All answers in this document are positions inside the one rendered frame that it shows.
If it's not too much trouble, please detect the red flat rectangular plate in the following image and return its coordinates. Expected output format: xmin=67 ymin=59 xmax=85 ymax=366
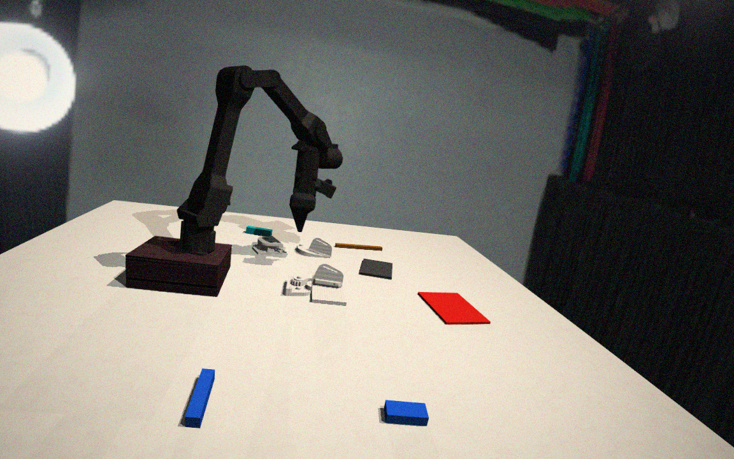
xmin=417 ymin=292 xmax=491 ymax=325

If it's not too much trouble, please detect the cyan rectangular block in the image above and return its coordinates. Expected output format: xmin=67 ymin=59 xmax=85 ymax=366
xmin=246 ymin=226 xmax=273 ymax=237

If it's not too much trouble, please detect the orange flat bar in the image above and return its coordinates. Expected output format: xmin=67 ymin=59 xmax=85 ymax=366
xmin=335 ymin=243 xmax=382 ymax=251

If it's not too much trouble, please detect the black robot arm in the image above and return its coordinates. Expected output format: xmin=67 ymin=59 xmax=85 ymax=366
xmin=176 ymin=65 xmax=343 ymax=256

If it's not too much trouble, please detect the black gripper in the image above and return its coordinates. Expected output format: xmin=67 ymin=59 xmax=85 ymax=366
xmin=289 ymin=167 xmax=318 ymax=232

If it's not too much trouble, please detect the blue rectangular bar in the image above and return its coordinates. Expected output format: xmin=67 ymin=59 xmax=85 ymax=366
xmin=185 ymin=368 xmax=215 ymax=428

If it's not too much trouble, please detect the blue rectangular block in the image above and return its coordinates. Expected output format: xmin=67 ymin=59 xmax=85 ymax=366
xmin=384 ymin=400 xmax=429 ymax=426

